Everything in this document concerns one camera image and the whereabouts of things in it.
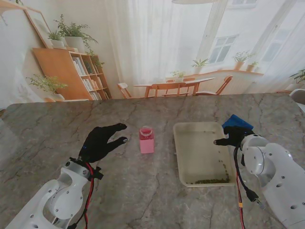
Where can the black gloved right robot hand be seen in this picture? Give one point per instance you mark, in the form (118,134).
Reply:
(236,137)

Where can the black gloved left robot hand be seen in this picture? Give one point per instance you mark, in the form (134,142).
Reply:
(97,145)

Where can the blue plastic scraper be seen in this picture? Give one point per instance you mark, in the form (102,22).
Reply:
(236,121)

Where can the cream baking tray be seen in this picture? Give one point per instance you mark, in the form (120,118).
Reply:
(197,155)

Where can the pink square jar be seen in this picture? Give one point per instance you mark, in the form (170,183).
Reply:
(146,145)

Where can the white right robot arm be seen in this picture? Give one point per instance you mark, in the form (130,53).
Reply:
(274,171)

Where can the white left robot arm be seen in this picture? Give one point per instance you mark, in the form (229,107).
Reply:
(54,202)

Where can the scattered green beans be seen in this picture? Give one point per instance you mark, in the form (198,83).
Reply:
(209,181)

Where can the wooden chair with curved back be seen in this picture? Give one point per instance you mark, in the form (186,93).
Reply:
(226,82)

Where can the wooden chair with white back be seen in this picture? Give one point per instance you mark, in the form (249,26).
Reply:
(122,87)

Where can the small windowsill pot plant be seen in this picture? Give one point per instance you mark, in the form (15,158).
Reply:
(251,68)

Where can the plant in terracotta pot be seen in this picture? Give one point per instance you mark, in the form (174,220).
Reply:
(239,64)

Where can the white rounded chair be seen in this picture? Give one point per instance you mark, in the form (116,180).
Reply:
(299,95)

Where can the leafy plant beside bookshelf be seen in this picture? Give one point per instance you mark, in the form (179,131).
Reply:
(47,84)

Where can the wooden dining table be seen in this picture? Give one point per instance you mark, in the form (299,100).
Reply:
(176,83)

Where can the green windowsill plant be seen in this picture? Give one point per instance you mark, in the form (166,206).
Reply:
(200,64)

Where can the wooden chair with slatted back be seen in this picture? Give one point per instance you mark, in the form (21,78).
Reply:
(171,87)

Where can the trailing ivy plant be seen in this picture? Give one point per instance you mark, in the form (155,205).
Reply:
(96,62)

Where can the small plant on dining table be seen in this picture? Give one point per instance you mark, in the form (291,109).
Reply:
(179,76)

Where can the wooden bookshelf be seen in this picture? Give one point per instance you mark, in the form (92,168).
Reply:
(59,71)

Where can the green plant with long leaves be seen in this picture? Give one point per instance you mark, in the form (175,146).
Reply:
(300,76)

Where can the large plant in white pot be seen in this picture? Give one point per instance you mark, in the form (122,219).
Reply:
(74,41)

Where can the small plant in white pot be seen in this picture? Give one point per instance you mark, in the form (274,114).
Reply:
(57,43)

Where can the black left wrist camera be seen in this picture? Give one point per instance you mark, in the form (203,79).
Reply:
(97,174)

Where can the wooden picture frame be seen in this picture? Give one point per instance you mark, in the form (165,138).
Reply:
(39,26)

